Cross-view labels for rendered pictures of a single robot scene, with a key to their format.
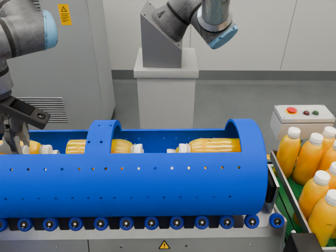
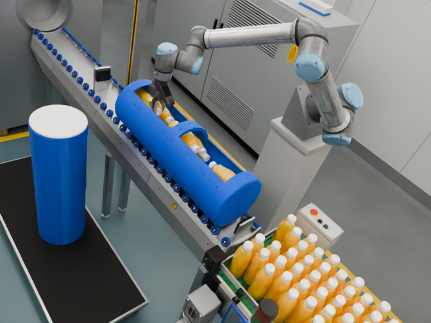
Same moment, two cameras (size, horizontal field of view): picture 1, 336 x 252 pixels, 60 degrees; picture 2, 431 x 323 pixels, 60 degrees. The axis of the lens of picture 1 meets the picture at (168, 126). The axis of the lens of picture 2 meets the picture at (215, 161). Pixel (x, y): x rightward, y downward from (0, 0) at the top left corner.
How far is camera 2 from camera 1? 114 cm
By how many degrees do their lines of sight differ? 31
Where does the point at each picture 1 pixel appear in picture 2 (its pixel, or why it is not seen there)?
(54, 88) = (253, 100)
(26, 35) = (183, 64)
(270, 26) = not seen: outside the picture
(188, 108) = (291, 173)
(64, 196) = (151, 140)
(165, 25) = (309, 105)
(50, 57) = (265, 77)
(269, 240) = not seen: hidden behind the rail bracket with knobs
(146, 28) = (294, 98)
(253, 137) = (238, 182)
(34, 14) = (194, 57)
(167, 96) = (283, 153)
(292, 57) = not seen: outside the picture
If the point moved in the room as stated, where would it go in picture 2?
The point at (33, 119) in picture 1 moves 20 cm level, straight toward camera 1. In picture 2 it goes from (165, 99) to (145, 118)
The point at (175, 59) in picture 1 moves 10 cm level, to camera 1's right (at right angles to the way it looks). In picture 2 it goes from (301, 132) to (314, 141)
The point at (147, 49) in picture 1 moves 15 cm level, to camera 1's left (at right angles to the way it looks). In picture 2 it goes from (288, 112) to (270, 99)
